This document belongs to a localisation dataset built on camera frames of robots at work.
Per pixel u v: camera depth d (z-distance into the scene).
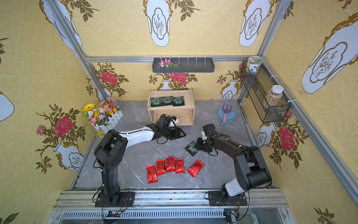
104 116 0.92
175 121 0.90
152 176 0.80
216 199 0.73
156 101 0.92
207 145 0.76
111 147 0.55
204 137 0.84
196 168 0.83
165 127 0.79
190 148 0.92
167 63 0.88
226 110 1.14
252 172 0.44
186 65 0.92
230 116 1.10
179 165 0.84
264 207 0.77
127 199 0.73
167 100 0.92
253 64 0.84
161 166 0.83
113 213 0.73
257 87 1.01
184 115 1.09
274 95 0.65
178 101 0.92
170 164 0.85
